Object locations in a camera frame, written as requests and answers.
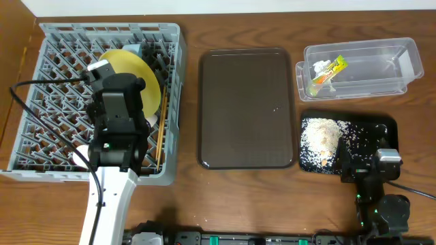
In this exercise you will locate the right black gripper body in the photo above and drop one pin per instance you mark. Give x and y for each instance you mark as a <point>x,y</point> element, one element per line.
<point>356,171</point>

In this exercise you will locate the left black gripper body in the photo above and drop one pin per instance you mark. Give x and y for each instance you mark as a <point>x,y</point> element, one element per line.
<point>114,84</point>

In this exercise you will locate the rice food waste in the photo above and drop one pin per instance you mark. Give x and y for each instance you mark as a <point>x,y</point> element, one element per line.
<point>319,142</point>

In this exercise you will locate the white pink bowl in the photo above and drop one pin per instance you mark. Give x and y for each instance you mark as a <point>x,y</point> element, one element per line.
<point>152,120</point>

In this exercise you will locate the wooden chopstick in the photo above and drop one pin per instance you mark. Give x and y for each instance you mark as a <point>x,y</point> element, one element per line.
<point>161,124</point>
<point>159,165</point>

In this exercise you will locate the yellow round plate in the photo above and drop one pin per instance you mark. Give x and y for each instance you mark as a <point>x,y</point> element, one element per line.
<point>123,61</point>

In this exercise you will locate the small white cup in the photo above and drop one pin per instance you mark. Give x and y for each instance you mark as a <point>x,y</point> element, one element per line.
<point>83,150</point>

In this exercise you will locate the light blue bowl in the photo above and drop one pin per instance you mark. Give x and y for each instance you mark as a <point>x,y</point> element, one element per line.
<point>134,48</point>

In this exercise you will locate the white tissue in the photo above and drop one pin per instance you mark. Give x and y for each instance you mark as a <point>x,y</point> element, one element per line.
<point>319,68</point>

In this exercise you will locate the green snack wrapper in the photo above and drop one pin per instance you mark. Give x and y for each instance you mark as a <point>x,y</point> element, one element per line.
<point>336,66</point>

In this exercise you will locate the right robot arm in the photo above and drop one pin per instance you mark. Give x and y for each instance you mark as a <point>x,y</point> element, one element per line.
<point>383,217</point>

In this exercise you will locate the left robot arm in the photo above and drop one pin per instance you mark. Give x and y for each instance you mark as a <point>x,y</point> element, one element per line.
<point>114,156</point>

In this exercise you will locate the black food waste tray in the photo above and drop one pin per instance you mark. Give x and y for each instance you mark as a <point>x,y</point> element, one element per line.
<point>355,117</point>

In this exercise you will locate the clear plastic waste bin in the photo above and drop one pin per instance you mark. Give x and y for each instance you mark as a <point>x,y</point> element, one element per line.
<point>377,67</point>

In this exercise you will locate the grey plastic dish rack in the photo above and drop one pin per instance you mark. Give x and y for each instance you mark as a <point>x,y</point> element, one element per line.
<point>58,99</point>

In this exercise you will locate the dark brown serving tray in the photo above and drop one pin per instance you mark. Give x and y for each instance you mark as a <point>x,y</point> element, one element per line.
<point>246,111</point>

